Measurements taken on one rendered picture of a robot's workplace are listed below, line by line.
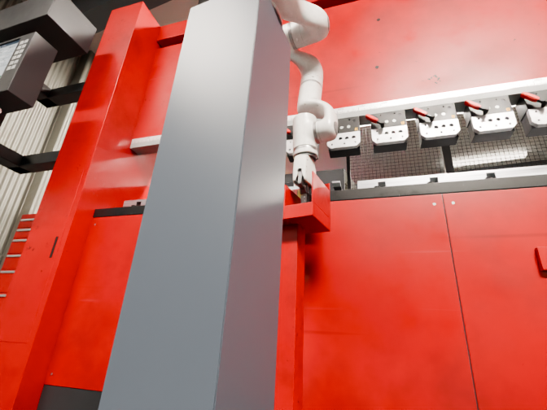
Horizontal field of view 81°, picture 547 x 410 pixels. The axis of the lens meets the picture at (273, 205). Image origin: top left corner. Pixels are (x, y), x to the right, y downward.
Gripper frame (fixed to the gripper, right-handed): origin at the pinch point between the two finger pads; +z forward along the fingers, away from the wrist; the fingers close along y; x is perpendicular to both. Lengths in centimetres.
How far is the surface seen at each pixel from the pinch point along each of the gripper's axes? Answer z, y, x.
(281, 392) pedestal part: 55, 6, -6
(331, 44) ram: -104, -42, -1
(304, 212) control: 6.2, 6.8, 2.3
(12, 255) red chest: 2, -6, -200
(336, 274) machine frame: 21.5, -20.5, 2.5
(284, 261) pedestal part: 19.8, 3.0, -6.4
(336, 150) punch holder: -37, -38, 0
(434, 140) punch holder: -36, -47, 40
